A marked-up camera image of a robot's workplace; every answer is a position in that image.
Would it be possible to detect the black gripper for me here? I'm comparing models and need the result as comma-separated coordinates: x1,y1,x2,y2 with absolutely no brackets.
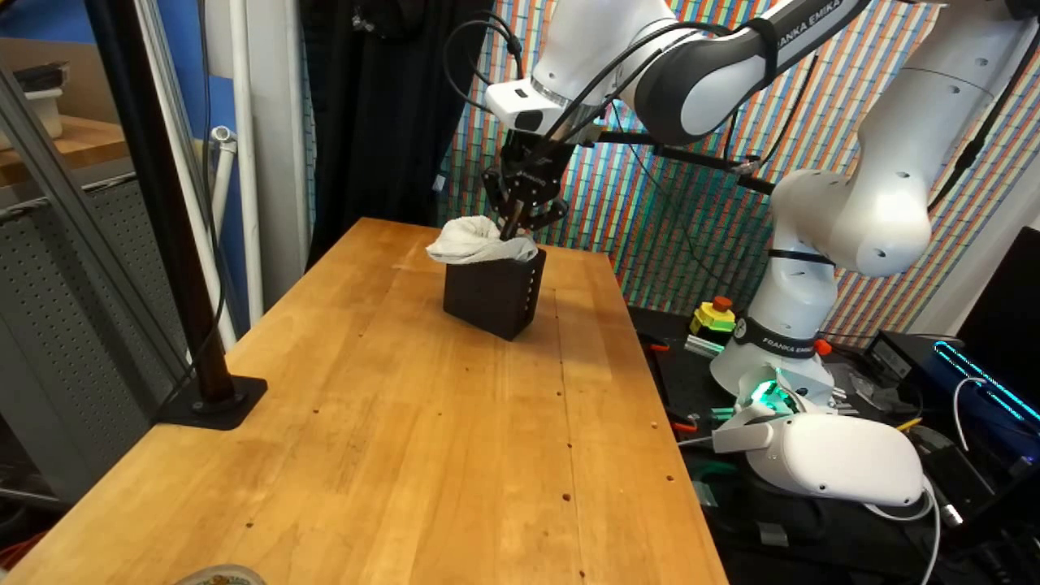
492,130,570,243

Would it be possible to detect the white terry towel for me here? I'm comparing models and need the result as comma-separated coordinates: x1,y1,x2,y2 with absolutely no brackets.
422,211,543,269

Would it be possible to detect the black mesh basket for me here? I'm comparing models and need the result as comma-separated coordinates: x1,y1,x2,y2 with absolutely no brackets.
438,247,549,343

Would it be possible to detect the multicolour striped backdrop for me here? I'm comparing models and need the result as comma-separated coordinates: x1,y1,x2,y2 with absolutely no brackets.
433,0,1040,351

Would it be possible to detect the black curtain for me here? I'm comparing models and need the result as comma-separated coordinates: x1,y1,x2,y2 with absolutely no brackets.
297,0,489,269

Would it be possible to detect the yellow emergency stop button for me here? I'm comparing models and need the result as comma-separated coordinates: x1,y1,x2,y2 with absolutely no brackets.
687,292,741,347

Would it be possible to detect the green white gadget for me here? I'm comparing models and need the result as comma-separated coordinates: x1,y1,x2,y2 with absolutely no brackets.
730,362,809,421

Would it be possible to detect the white tube pole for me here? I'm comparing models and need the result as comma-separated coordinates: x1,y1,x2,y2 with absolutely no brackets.
205,122,239,351

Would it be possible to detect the black pole stand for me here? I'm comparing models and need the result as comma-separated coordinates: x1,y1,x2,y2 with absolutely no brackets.
84,0,270,431

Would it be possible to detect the white VR headset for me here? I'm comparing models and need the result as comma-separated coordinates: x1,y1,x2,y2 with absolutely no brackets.
709,410,937,510

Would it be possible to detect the black bag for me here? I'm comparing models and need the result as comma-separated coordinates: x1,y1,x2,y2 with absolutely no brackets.
718,474,979,585

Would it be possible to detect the wooden shelf board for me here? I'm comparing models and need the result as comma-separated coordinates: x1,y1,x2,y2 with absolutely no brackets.
0,110,134,188

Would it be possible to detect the tape roll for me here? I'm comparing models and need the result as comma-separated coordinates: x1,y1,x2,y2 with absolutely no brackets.
172,561,270,585

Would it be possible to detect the grey perforated metal cabinet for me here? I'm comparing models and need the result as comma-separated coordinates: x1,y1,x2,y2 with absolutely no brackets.
0,172,191,500

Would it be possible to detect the black flat screen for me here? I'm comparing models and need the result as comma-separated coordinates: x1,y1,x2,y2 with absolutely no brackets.
956,223,1040,378

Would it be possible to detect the black case blue trim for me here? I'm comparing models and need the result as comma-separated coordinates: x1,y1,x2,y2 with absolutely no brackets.
930,336,1040,468

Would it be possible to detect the white plastic bin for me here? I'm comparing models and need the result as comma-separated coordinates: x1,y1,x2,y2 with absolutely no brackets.
14,63,75,139

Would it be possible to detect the wrist-mounted camera box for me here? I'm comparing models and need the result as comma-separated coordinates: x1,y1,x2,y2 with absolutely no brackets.
481,75,564,139

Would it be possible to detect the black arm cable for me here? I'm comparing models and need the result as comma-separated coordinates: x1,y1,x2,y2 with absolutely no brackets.
438,9,654,145

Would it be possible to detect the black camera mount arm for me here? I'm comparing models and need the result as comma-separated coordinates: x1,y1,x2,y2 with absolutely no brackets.
594,128,778,199

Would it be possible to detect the aluminium frame beam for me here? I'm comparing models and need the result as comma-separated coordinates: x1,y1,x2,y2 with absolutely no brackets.
0,68,191,382

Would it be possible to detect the white headset cable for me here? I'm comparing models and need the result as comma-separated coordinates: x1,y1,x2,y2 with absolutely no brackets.
860,482,949,585

